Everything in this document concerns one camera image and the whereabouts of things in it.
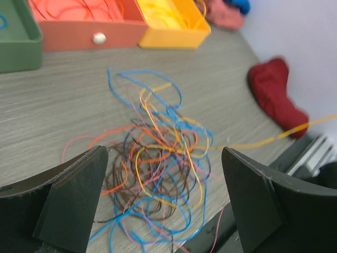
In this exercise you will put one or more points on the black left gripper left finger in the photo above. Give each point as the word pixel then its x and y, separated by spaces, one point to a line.
pixel 53 211

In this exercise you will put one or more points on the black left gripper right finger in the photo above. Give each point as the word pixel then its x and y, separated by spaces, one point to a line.
pixel 275 212

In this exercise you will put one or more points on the dark red cloth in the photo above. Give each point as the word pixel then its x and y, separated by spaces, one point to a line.
pixel 268 84

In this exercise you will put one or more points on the green plastic bin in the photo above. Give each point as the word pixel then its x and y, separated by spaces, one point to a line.
pixel 21 38

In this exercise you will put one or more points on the red plastic bin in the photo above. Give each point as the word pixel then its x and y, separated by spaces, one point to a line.
pixel 88 25

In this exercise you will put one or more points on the pink cloth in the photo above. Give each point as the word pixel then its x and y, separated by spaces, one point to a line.
pixel 221 14

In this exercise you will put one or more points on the blue towel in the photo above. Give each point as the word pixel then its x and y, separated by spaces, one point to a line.
pixel 243 5

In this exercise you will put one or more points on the yellow plastic bin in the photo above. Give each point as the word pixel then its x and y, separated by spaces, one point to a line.
pixel 173 25

